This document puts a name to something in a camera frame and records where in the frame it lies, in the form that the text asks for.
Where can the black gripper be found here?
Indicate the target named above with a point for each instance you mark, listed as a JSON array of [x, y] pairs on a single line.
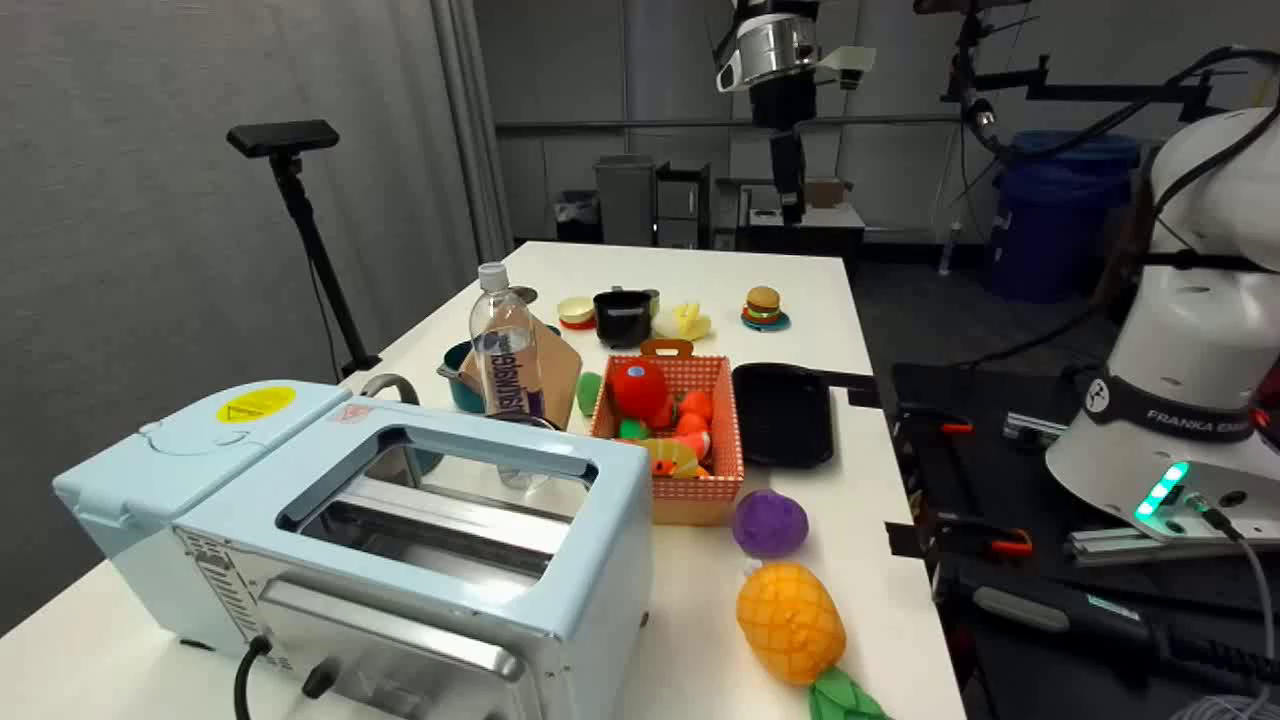
[[787, 107]]

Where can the red tomato toy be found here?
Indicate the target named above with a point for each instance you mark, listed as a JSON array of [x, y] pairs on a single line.
[[639, 390]]

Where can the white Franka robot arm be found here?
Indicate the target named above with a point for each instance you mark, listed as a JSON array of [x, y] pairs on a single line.
[[1202, 334]]

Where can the burger toy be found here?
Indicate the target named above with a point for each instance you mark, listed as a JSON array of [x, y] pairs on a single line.
[[763, 303]]

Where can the yellow plush toy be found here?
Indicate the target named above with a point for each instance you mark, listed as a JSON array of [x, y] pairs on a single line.
[[683, 322]]

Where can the red white round toy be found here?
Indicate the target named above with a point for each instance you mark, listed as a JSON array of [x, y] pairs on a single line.
[[577, 313]]

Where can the green pear toy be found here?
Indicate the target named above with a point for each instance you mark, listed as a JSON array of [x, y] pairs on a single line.
[[588, 395]]

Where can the small green toy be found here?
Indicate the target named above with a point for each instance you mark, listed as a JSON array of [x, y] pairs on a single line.
[[632, 430]]

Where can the orange gingham basket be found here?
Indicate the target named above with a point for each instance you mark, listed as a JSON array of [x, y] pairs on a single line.
[[702, 497]]

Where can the purple round plush toy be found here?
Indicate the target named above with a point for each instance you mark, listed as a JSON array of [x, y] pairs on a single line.
[[770, 526]]

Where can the orange pineapple toy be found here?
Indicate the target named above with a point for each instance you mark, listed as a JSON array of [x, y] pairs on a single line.
[[789, 621]]

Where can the black side table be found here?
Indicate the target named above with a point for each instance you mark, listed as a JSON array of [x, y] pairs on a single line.
[[801, 228]]

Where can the dark shelf unit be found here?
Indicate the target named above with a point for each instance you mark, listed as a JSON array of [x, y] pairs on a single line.
[[683, 206]]

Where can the small blue plate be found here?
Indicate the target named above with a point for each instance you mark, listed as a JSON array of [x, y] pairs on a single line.
[[764, 324]]

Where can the grey cabinet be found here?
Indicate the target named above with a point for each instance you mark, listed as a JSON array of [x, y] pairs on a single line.
[[626, 200]]

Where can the small black pot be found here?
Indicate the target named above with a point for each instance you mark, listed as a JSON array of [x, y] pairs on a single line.
[[626, 322]]

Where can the black tape strip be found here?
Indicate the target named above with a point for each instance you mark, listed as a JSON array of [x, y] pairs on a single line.
[[859, 390]]

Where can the black plastic tray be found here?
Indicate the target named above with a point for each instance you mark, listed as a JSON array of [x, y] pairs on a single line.
[[782, 418]]

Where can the blue plastic barrel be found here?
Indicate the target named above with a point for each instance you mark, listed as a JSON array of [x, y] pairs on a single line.
[[1063, 213]]

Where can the brown board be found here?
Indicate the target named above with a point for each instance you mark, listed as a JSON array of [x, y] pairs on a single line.
[[562, 374]]

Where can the grey curtain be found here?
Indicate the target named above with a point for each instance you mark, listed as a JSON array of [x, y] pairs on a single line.
[[471, 120]]

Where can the clear plastic water bottle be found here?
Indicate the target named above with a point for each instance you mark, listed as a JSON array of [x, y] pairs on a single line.
[[502, 346]]

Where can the teal cup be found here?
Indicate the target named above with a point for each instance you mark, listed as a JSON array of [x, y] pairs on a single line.
[[456, 380]]

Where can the light blue toaster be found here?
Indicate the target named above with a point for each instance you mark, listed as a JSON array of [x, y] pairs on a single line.
[[400, 562]]

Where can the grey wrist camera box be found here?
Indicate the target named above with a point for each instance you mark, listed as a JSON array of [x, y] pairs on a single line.
[[846, 64]]

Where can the black overhead mount rig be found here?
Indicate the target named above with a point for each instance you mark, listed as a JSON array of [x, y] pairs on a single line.
[[1052, 82]]

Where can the black camera stand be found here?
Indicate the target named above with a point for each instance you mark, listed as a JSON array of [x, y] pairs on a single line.
[[321, 260]]

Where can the silver aluminium rail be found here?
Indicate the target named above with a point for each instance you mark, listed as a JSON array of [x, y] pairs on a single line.
[[1133, 546]]

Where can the black camera bar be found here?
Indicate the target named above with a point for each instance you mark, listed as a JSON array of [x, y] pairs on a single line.
[[282, 136]]

